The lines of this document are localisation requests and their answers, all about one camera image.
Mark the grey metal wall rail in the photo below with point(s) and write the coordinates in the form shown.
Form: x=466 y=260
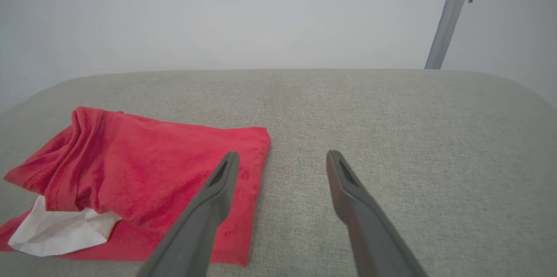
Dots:
x=450 y=11

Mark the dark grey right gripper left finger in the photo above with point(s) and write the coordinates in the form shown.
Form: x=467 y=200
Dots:
x=204 y=220

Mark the red and white t-shirt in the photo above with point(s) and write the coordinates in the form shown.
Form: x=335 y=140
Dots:
x=152 y=172

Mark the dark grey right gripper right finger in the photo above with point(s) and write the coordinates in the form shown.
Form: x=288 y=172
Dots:
x=370 y=225

